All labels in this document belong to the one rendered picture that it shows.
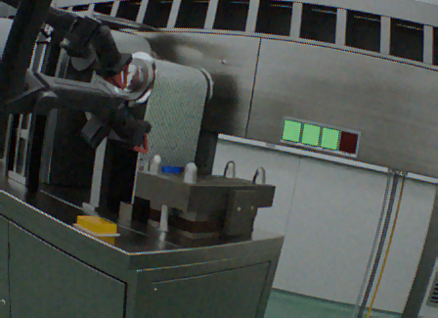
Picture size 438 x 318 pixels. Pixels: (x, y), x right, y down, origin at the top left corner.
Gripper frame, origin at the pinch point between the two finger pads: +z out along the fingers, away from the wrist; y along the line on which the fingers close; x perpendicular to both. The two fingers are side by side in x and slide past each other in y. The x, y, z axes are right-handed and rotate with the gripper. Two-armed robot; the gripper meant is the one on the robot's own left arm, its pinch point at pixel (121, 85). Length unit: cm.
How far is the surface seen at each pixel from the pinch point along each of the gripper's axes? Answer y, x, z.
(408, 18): 65, 51, 2
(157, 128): 7.6, -1.1, 13.3
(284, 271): -53, 90, 278
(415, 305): 86, -6, 67
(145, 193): 14.8, -18.9, 14.6
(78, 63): -26.0, 7.5, 1.6
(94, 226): 19.2, -38.5, 0.6
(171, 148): 8.1, -0.2, 21.7
